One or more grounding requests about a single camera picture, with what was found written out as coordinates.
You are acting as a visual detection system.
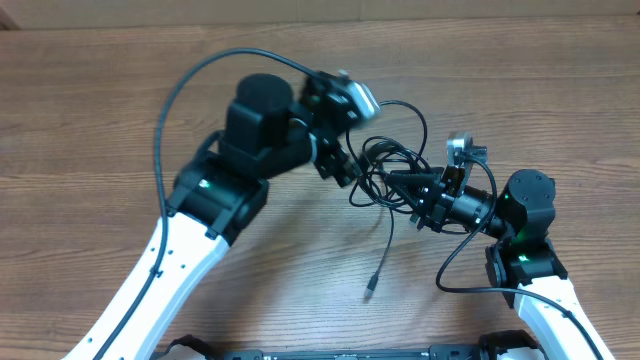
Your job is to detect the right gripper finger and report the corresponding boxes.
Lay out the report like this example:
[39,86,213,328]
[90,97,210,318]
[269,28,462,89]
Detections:
[384,183,429,225]
[384,170,441,186]

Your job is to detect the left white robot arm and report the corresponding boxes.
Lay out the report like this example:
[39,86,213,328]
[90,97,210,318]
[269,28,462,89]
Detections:
[67,72,380,359]

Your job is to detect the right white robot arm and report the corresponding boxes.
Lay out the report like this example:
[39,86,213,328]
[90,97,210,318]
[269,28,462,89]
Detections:
[384,167,613,359]

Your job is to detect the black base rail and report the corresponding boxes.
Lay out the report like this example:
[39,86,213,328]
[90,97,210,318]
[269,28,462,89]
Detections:
[158,345,482,360]

